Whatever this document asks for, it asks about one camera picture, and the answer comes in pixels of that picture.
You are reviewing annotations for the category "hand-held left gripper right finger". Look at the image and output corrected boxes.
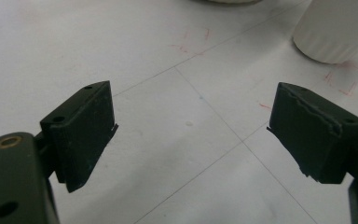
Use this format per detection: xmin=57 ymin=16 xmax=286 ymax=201
xmin=267 ymin=81 xmax=358 ymax=185

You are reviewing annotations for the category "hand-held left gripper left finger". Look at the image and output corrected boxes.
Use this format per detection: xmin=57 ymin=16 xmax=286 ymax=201
xmin=39 ymin=80 xmax=119 ymax=193

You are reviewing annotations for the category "white ribbed round container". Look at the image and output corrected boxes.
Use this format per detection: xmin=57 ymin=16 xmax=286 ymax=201
xmin=292 ymin=0 xmax=358 ymax=65

